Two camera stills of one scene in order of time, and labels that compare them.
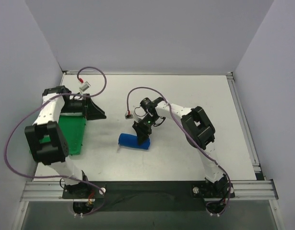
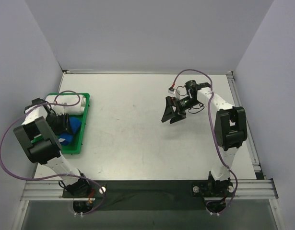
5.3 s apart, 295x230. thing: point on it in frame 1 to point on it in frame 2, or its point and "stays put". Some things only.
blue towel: [131, 140] to [75, 124]
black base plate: [148, 195] stays put
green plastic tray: [72, 128] stays put
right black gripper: [141, 126] to [175, 109]
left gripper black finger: [93, 111] to [68, 127]
